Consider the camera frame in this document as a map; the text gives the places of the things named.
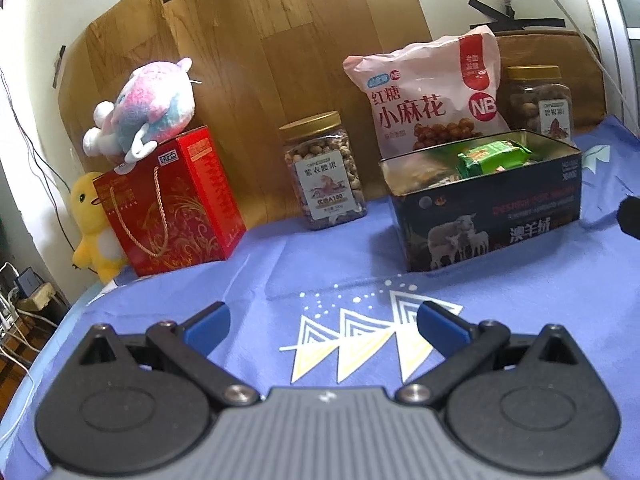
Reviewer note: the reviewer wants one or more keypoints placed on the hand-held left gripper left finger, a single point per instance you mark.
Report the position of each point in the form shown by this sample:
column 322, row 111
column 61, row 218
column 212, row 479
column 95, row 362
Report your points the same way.
column 207, row 326

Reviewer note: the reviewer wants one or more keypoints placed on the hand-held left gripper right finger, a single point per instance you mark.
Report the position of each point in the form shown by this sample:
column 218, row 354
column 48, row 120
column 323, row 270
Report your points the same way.
column 441, row 327

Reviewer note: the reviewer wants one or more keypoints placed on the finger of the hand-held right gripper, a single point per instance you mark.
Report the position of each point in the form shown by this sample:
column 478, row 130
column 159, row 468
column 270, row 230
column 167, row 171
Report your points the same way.
column 631, row 217

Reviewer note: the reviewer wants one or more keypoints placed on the dark tin box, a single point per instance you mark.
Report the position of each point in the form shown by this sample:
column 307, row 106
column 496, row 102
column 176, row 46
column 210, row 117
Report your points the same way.
column 490, row 220

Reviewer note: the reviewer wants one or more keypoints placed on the green snack packet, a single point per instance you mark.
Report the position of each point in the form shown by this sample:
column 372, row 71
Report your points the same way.
column 492, row 156

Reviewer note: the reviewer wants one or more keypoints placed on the blue printed cloth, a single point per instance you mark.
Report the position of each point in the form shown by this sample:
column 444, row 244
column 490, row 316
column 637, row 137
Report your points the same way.
column 300, row 260

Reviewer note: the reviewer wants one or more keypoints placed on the red gift box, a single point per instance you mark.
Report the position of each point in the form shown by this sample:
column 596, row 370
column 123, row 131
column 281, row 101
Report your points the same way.
column 175, row 200

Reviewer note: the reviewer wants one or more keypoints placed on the nut jar with purple label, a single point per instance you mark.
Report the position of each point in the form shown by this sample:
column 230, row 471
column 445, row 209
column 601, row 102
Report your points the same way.
column 540, row 105

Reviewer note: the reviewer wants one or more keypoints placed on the yellow duck plush toy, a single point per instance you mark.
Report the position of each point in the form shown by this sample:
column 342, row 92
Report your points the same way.
column 92, row 230

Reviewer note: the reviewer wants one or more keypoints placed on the black charger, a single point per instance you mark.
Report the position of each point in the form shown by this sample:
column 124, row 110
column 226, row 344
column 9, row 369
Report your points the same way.
column 26, row 280

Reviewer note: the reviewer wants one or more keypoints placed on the brown padded board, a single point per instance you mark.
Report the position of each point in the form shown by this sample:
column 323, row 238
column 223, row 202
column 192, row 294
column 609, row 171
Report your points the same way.
column 545, row 50

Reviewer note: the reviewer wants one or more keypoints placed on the nut jar with white label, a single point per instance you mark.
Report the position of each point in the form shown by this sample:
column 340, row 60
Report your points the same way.
column 325, row 175

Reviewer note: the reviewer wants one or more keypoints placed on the pink plush toy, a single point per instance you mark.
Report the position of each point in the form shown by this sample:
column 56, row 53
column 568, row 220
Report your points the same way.
column 150, row 100

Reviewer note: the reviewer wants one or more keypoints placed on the pink snack bag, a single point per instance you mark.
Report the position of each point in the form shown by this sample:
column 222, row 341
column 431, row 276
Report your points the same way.
column 420, row 95

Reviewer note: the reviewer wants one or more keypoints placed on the wooden board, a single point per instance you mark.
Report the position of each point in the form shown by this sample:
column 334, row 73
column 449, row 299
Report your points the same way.
column 280, row 40

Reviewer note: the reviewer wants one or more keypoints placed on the white window frame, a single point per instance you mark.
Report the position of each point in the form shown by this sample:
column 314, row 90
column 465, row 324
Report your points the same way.
column 614, row 10

